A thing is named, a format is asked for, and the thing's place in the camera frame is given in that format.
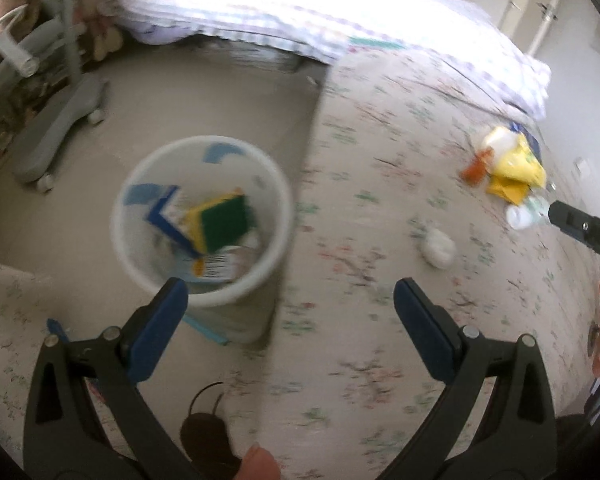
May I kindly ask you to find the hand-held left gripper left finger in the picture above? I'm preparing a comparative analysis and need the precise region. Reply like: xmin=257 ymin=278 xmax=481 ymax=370
xmin=22 ymin=277 xmax=201 ymax=480

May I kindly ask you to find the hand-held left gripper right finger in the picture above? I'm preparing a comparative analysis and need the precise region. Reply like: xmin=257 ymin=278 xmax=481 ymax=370
xmin=380 ymin=278 xmax=563 ymax=480

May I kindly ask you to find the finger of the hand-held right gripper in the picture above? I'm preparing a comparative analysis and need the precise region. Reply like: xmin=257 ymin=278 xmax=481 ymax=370
xmin=549 ymin=200 xmax=600 ymax=263

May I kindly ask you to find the clear plastic bottle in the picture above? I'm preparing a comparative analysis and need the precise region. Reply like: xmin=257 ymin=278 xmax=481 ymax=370
xmin=505 ymin=195 xmax=553 ymax=231

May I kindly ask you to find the blue snack packet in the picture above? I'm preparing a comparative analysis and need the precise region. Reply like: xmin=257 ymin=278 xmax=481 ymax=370
xmin=147 ymin=185 xmax=206 ymax=256

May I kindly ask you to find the yellow green sponge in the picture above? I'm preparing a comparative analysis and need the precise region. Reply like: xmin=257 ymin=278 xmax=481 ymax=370
xmin=184 ymin=189 xmax=257 ymax=256

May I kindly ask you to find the white bin with blue patches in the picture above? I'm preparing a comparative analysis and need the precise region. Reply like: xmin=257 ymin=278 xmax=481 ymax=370
xmin=110 ymin=135 xmax=296 ymax=346

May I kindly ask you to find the person's left hand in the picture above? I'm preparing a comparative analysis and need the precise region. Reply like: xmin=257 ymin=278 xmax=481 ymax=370
xmin=237 ymin=444 xmax=282 ymax=480

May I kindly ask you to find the crumpled white tissue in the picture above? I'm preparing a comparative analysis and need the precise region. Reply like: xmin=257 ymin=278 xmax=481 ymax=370
xmin=420 ymin=227 xmax=457 ymax=268

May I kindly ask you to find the yellow plastic wrapper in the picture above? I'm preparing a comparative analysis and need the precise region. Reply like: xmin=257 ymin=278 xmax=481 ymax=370
xmin=482 ymin=125 xmax=548 ymax=203

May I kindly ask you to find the dark round object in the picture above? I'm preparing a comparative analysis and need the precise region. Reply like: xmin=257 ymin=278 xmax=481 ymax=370
xmin=180 ymin=382 xmax=243 ymax=480

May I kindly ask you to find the orange wrapper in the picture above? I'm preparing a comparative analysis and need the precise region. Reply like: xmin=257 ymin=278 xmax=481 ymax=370
xmin=460 ymin=150 xmax=493 ymax=183

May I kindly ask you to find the grey wheeled chair base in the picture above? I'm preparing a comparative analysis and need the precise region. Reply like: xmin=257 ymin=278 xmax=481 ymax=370
xmin=0 ymin=0 xmax=108 ymax=193

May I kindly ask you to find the floral blanket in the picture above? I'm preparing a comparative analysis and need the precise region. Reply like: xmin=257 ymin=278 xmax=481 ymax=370
xmin=0 ymin=47 xmax=600 ymax=480

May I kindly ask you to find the white door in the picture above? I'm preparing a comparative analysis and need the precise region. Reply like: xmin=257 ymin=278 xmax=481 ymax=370
xmin=500 ymin=0 xmax=568 ymax=56

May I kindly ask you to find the teal striped cloth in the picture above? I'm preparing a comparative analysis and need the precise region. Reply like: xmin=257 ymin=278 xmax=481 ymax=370
xmin=349 ymin=35 xmax=407 ymax=52

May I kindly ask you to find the brown plush toy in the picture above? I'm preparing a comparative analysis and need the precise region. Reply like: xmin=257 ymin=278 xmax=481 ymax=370
xmin=87 ymin=22 xmax=123 ymax=61

